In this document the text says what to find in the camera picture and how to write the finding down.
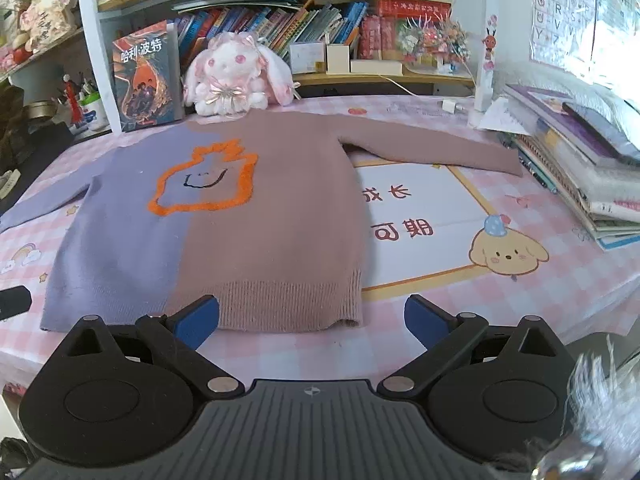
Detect purple and pink sweater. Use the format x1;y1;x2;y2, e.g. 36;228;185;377
1;110;521;333

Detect dark olive jacket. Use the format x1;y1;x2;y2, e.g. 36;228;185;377
0;80;32;174

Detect white cream jar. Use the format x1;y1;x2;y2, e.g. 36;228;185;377
79;91;110;132

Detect red hanging tassel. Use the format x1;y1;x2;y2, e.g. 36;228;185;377
63;74;84;126

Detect white paper note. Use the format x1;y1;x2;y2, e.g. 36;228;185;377
476;96;529;136

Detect white charger plug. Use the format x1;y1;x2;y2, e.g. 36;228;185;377
442;99;463;114

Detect stack of books right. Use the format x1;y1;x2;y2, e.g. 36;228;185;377
504;84;639;250

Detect pink white bunny plush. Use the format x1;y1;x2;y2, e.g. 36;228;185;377
183;32;296;117

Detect Harry Potter book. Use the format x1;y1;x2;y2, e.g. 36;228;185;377
112;21;184;132

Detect flat beige box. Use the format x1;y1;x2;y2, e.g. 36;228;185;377
350;60;404;76

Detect colourful toy bouquet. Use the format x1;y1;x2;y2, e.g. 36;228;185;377
396;16;470;74

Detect beige wooden pen holder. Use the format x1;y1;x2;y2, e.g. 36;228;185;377
326;44;350;75

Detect red boxed book set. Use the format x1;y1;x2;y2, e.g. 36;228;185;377
357;0;451;62

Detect small white box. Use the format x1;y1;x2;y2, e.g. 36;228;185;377
288;41;326;75

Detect wooden bookshelf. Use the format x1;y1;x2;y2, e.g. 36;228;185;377
79;0;492;133

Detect row of colourful books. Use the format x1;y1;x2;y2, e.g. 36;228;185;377
172;0;368;62

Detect white charger cable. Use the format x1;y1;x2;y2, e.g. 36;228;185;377
374;72;444;104

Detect alphabet wall poster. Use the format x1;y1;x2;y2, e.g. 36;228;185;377
529;0;639;101

